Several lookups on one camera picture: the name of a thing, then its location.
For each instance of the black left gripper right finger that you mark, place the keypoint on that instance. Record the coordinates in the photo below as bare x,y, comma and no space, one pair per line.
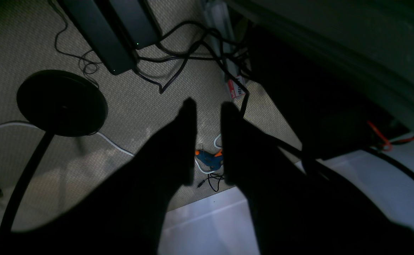
314,211

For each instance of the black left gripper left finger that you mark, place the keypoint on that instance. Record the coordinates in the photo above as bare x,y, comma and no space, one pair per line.
125,213

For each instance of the blue orange glue gun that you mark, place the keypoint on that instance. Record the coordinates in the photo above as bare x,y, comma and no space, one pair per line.
213,161

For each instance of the black round stand base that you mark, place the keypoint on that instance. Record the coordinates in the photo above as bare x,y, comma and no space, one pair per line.
62,103

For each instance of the black power adapter brick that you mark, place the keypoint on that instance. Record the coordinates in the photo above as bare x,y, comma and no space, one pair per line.
101,35

